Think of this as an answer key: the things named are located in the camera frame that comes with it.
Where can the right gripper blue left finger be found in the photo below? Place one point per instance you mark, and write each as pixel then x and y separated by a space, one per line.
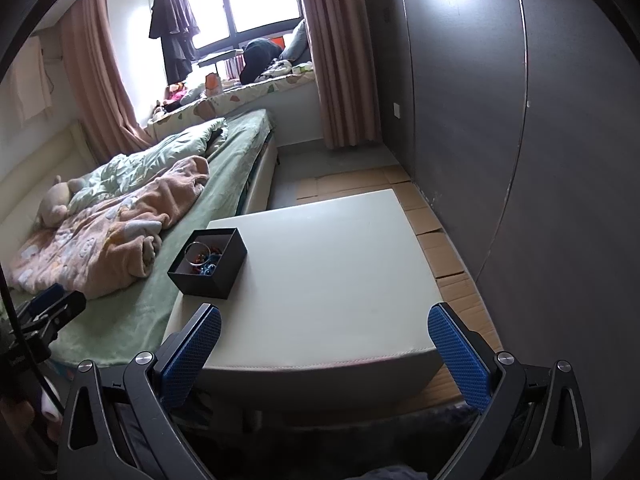
pixel 180 359

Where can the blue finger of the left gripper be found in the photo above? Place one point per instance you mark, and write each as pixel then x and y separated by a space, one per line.
pixel 45 299
pixel 48 324

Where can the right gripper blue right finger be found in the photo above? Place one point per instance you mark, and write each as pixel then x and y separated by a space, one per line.
pixel 465 354

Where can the black jewelry box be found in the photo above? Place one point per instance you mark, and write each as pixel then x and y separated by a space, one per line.
pixel 226 242

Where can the person's left hand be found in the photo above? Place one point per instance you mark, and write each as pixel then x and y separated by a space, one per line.
pixel 31 426

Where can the pink fleece blanket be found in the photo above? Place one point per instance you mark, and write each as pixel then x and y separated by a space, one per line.
pixel 112 244

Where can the flattened cardboard on floor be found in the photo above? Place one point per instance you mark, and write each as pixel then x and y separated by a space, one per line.
pixel 455 284

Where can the beige plush toy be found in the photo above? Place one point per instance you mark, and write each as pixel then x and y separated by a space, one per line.
pixel 55 205

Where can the bed with green sheet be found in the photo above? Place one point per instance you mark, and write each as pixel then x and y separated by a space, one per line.
pixel 113 328

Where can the cream bed headboard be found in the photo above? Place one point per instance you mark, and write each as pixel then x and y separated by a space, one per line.
pixel 66 155

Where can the white square table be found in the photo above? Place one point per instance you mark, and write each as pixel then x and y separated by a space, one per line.
pixel 328 310

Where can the left pink curtain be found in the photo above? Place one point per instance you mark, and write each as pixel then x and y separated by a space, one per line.
pixel 90 64

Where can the pink curtain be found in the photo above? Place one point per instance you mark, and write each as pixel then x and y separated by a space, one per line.
pixel 342 58
pixel 90 64

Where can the beige hanging garment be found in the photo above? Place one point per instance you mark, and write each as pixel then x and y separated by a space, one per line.
pixel 29 82

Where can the light green floral quilt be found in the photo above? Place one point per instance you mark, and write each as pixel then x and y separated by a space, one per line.
pixel 126 173

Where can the pink toy on sill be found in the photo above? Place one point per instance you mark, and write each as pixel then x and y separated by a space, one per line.
pixel 174 93

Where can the orange item on sill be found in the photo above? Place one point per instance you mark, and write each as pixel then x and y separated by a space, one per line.
pixel 213 85

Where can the floral window seat cushion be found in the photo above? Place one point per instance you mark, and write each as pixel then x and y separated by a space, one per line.
pixel 211 107

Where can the dark grey wardrobe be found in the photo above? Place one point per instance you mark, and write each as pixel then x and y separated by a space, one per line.
pixel 520 125

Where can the hanging dark clothes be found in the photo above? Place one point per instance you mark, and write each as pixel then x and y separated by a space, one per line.
pixel 174 24

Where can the black bag on sill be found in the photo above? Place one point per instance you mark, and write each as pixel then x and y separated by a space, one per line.
pixel 258 54

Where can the grey pillow on sill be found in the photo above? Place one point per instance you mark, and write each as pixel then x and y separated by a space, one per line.
pixel 298 51

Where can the window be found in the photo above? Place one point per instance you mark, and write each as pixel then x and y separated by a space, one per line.
pixel 230 23

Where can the right pink curtain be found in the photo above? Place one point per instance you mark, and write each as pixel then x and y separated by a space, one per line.
pixel 342 58

